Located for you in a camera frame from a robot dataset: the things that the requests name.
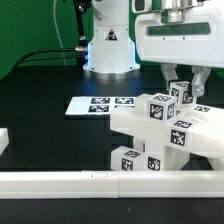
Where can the white chair seat part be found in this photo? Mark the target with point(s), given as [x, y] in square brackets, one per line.
[159, 157]

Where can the white left fence piece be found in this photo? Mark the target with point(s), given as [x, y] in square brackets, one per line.
[4, 140]

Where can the white front fence rail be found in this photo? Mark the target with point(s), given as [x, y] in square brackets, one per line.
[111, 184]

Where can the white flat plate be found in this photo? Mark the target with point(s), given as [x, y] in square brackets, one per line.
[94, 105]

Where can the white tagged cube front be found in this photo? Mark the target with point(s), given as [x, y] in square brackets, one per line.
[180, 90]

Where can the white tagged cube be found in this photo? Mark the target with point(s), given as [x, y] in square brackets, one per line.
[180, 90]
[161, 107]

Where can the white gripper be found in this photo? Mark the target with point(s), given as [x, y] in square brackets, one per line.
[198, 41]

